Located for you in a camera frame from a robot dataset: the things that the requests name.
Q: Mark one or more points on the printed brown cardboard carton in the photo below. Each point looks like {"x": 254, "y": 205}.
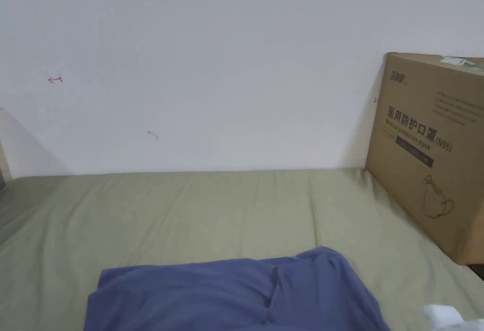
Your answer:
{"x": 427, "y": 149}

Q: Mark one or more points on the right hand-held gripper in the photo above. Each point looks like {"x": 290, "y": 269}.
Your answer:
{"x": 450, "y": 317}

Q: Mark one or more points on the blue shirt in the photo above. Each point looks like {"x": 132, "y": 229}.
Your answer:
{"x": 227, "y": 297}

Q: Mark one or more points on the bed with pale green sheet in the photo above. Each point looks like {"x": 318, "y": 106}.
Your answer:
{"x": 181, "y": 214}

